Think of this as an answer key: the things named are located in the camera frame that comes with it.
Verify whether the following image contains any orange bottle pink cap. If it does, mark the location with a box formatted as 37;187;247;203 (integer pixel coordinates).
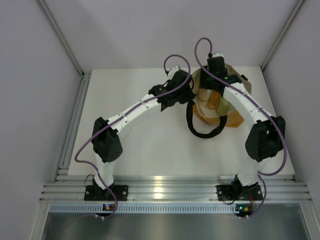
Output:
208;90;221;109

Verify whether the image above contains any tan canvas bag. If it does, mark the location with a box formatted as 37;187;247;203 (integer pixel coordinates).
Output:
186;68;244;139

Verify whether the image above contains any cream jar bottle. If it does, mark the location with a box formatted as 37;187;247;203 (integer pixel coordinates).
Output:
196;88;212;107

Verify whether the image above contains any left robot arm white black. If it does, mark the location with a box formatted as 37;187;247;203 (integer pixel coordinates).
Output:
84;65;195;201

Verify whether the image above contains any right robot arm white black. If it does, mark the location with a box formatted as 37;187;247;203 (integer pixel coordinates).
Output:
199;53;287;200

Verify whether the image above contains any green bottle white cap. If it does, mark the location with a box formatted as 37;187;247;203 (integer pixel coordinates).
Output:
216;97;231;115

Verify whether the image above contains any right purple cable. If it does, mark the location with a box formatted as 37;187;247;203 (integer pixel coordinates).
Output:
194;37;287;220

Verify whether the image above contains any purple cable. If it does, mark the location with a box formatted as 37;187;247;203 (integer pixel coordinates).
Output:
194;37;287;220
74;54;192;221

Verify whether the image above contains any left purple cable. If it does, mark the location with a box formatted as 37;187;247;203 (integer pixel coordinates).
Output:
74;54;192;221

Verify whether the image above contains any left aluminium frame post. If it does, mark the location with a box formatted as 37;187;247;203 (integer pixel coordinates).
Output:
36;0;84;77

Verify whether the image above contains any aluminium frame post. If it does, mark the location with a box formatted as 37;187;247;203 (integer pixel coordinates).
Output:
36;0;84;77
260;0;307;72

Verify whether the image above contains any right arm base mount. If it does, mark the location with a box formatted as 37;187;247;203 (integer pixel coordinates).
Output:
216;184;263;203

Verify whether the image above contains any right aluminium frame post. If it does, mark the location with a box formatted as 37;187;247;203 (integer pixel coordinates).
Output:
260;0;307;72

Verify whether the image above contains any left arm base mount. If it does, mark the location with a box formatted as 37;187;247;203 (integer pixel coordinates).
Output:
84;184;129;202

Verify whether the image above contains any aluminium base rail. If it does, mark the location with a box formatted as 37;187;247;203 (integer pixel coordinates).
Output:
39;175;312;203

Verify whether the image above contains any grey slotted cable duct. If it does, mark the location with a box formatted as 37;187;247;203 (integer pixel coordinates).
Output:
49;203;249;214

